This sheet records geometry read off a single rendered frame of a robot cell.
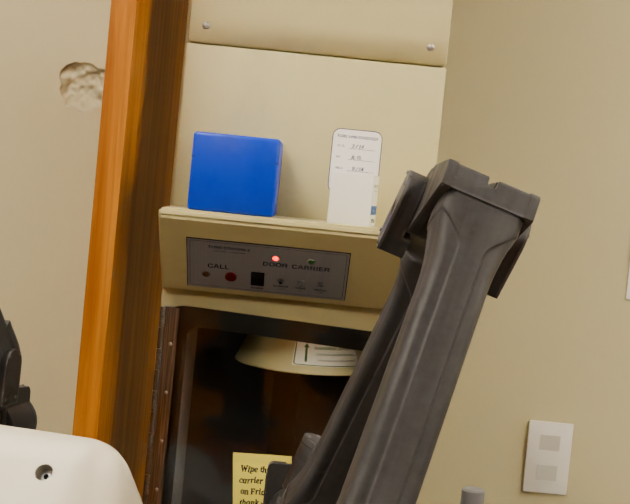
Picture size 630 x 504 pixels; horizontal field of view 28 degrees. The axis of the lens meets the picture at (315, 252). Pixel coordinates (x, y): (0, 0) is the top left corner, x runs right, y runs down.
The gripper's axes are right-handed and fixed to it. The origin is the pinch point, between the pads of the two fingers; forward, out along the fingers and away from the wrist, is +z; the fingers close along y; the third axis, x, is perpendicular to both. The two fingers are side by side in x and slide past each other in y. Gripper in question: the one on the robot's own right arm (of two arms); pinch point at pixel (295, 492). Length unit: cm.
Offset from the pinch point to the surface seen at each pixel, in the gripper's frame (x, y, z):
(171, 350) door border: 16.7, 13.4, 10.5
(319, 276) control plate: -0.4, 24.5, 5.9
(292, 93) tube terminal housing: 5.0, 46.1, 12.0
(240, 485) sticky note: 6.6, -1.5, 6.9
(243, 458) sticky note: 6.5, 1.8, 6.9
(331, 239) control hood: -1.3, 29.2, 1.4
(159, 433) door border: 17.2, 3.0, 10.8
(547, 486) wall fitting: -40, -8, 54
